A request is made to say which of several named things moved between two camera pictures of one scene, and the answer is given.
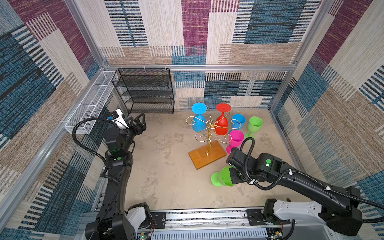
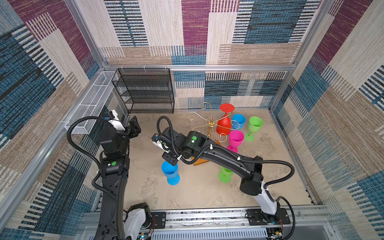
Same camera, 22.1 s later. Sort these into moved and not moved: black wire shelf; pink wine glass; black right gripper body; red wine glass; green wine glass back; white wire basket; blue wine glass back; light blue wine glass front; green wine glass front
Moved: black right gripper body; blue wine glass back; green wine glass back; red wine glass
Not moved: green wine glass front; light blue wine glass front; white wire basket; black wire shelf; pink wine glass
